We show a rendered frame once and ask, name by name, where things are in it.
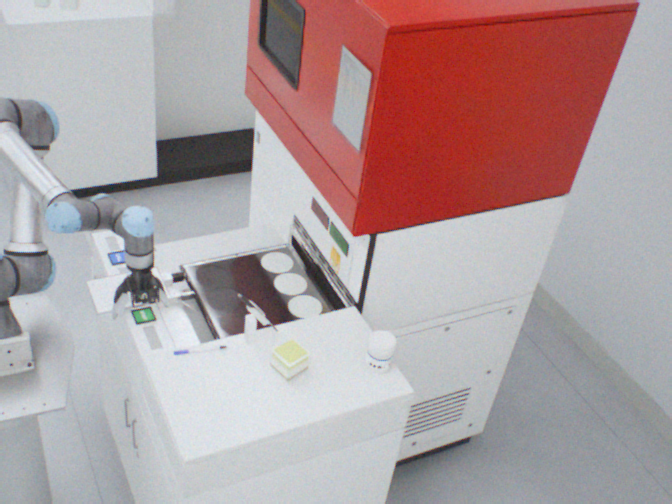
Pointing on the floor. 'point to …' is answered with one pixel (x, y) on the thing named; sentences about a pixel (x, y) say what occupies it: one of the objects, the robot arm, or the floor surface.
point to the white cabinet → (250, 493)
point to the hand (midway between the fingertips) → (140, 311)
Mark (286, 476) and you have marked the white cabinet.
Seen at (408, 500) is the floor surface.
